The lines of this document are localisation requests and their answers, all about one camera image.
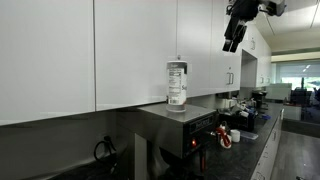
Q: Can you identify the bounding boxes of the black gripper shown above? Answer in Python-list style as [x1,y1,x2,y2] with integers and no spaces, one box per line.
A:
[222,0,262,54]

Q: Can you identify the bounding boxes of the white cabinet door with lock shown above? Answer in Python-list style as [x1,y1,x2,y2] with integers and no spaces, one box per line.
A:
[176,0,213,100]

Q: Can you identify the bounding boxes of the sugar bottle with dark cap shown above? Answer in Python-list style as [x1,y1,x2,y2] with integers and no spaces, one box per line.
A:
[165,60,188,113]

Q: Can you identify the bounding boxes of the black coffee maker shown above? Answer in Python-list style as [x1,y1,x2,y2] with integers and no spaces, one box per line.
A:
[251,89,270,109]

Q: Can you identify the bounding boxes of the white napkin box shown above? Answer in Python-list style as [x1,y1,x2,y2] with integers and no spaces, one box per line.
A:
[215,96,242,112]

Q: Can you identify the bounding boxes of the white office partition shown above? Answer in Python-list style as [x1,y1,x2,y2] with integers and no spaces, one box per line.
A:
[265,83,293,102]

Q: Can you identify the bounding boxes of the black condiment caddy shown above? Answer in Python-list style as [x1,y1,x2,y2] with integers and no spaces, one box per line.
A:
[218,108,258,133]

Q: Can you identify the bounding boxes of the dark office furniture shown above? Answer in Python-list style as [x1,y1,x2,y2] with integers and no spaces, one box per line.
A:
[289,87,320,123]

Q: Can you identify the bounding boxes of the white cup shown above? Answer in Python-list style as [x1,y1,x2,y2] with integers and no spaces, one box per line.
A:
[230,129,241,144]

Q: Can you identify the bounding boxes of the clear plastic container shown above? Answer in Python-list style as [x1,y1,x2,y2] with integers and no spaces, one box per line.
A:
[239,130,260,141]

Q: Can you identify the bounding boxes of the stainless steel coffee machine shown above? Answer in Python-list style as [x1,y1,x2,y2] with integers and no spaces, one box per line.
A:
[133,101,219,180]

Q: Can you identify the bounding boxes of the white base cabinets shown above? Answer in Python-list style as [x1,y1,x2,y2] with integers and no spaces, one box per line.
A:
[250,109,285,180]

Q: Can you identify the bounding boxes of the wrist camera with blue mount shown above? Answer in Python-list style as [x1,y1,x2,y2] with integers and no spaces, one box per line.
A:
[264,0,288,17]

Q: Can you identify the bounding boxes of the black power cable plug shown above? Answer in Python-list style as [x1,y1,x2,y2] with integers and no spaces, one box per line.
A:
[93,134,118,166]

